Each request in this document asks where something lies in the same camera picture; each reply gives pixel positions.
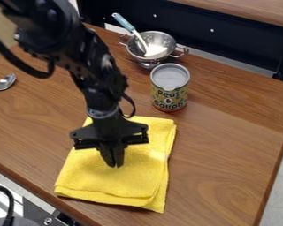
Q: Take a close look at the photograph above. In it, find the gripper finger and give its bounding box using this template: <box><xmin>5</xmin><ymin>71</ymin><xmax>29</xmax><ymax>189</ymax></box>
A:
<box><xmin>111</xmin><ymin>141</ymin><xmax>126</xmax><ymax>169</ymax></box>
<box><xmin>95</xmin><ymin>142</ymin><xmax>117</xmax><ymax>169</ymax></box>

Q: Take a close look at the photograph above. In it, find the yellow can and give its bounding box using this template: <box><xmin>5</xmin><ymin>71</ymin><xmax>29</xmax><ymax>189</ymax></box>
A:
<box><xmin>149</xmin><ymin>63</ymin><xmax>192</xmax><ymax>112</ymax></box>

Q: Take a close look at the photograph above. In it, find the yellow cloth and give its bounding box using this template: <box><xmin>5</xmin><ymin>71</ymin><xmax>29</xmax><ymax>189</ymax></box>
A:
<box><xmin>52</xmin><ymin>115</ymin><xmax>178</xmax><ymax>214</ymax></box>

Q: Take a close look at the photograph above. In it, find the white spatula with blue handle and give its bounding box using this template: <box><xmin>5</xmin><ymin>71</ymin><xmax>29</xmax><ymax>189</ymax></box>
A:
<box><xmin>111</xmin><ymin>12</ymin><xmax>171</xmax><ymax>58</ymax></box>

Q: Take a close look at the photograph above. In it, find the silver strainer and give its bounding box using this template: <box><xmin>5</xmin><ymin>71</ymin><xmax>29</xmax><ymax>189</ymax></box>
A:
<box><xmin>118</xmin><ymin>30</ymin><xmax>190</xmax><ymax>70</ymax></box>

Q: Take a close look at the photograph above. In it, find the silver spoon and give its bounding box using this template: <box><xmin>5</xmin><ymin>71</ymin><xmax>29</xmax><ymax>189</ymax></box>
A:
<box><xmin>0</xmin><ymin>72</ymin><xmax>18</xmax><ymax>94</ymax></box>

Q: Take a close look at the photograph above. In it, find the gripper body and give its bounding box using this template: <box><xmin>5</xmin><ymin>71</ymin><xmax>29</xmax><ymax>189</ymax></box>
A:
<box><xmin>68</xmin><ymin>108</ymin><xmax>150</xmax><ymax>151</ymax></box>

